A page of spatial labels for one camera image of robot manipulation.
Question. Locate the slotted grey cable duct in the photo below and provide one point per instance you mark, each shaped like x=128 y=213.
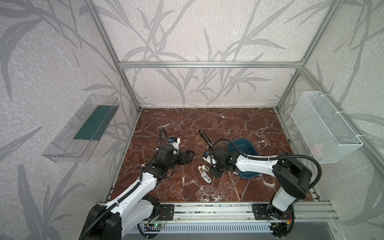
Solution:
x=209 y=228

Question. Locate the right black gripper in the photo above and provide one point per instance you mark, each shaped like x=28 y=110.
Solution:
x=211 y=156

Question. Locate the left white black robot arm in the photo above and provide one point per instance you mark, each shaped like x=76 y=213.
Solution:
x=116 y=218

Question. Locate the clear plastic wall bin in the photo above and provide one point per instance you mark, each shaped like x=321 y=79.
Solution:
x=64 y=148

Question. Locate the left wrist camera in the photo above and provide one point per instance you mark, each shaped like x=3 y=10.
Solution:
x=175 y=141

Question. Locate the teal plastic tray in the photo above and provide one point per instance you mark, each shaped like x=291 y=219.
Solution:
x=246 y=147

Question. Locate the white wire mesh basket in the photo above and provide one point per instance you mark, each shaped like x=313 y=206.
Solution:
x=319 y=122

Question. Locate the black stapler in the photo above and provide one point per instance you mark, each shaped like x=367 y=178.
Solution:
x=206 y=139

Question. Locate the beige stapler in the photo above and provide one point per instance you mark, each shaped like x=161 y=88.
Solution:
x=205 y=168

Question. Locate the small green circuit board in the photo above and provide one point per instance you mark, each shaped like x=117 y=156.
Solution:
x=155 y=227

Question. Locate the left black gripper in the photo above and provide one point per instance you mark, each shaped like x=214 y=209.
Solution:
x=181 y=157

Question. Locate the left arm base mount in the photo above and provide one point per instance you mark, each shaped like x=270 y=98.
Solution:
x=163 y=212

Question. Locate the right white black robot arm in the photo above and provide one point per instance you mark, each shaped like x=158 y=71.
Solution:
x=296 y=174

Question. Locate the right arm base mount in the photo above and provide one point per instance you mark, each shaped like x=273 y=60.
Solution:
x=269 y=213

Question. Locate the aluminium front rail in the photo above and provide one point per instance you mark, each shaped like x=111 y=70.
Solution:
x=241 y=212

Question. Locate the pink object in basket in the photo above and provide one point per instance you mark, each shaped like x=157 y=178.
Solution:
x=318 y=150

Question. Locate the green pad in bin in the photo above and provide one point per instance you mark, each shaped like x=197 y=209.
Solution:
x=95 y=126

